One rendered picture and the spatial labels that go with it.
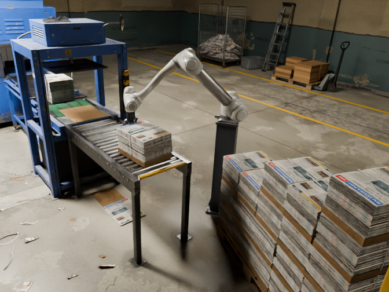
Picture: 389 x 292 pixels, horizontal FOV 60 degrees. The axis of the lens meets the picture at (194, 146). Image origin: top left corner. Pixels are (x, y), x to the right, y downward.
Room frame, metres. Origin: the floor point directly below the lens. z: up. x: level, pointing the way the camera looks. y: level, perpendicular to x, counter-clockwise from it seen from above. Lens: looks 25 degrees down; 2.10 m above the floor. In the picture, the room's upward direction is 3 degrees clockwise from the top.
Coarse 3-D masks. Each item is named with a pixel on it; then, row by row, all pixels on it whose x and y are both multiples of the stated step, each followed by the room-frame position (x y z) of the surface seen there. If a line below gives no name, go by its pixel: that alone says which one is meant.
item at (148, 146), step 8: (160, 128) 2.60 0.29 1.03; (136, 136) 2.41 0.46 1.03; (144, 136) 2.42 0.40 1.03; (152, 136) 2.42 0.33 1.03; (160, 136) 2.43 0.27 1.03; (168, 136) 2.49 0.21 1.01; (136, 144) 2.38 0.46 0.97; (144, 144) 2.32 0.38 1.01; (152, 144) 2.37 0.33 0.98; (160, 144) 2.43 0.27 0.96; (168, 144) 2.48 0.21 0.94; (136, 152) 2.39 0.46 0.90; (144, 152) 2.31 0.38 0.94; (152, 152) 2.36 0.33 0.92; (160, 152) 2.42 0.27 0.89; (168, 152) 2.48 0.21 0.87; (144, 160) 2.31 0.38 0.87
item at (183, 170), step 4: (112, 116) 3.42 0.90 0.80; (116, 120) 3.33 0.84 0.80; (120, 120) 3.33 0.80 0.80; (124, 124) 3.22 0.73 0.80; (128, 124) 3.23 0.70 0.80; (172, 152) 2.62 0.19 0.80; (176, 152) 2.62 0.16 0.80; (176, 156) 2.55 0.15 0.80; (180, 156) 2.55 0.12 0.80; (184, 160) 2.48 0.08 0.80; (188, 160) 2.48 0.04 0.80; (188, 164) 2.44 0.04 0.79; (176, 168) 2.55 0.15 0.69; (180, 168) 2.50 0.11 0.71; (184, 168) 2.46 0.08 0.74; (188, 168) 2.44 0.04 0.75; (184, 172) 2.46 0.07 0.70; (188, 172) 2.45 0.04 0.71
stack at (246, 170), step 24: (240, 168) 2.35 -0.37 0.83; (240, 192) 2.24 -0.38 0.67; (240, 216) 2.21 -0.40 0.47; (264, 216) 1.92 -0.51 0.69; (240, 240) 2.16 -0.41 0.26; (264, 240) 1.87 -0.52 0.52; (288, 240) 1.66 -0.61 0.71; (240, 264) 2.14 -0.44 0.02; (264, 264) 1.83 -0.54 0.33; (288, 264) 1.62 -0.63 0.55
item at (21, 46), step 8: (24, 40) 3.52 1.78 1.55; (32, 40) 3.54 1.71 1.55; (112, 40) 3.79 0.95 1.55; (16, 48) 3.36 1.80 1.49; (24, 48) 3.14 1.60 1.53; (32, 48) 3.07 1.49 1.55; (40, 48) 3.08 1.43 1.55; (48, 48) 3.10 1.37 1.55; (56, 48) 3.13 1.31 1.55; (64, 48) 3.18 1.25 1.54; (72, 48) 3.23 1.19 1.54; (80, 48) 3.28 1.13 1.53; (88, 48) 3.33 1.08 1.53; (96, 48) 3.39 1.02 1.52; (104, 48) 3.45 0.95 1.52; (112, 48) 3.51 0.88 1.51; (48, 56) 3.08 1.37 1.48; (56, 56) 3.13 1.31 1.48; (64, 56) 3.18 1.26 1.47; (72, 56) 3.23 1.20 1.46; (80, 56) 3.28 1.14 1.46
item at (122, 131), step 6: (144, 120) 2.77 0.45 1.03; (126, 126) 2.60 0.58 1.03; (132, 126) 2.60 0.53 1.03; (138, 126) 2.61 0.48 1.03; (144, 126) 2.62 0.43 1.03; (150, 126) 2.63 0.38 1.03; (120, 132) 2.52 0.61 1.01; (126, 132) 2.48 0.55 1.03; (120, 138) 2.54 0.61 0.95; (126, 138) 2.47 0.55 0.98; (120, 144) 2.55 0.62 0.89; (126, 144) 2.48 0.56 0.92; (126, 150) 2.49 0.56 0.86
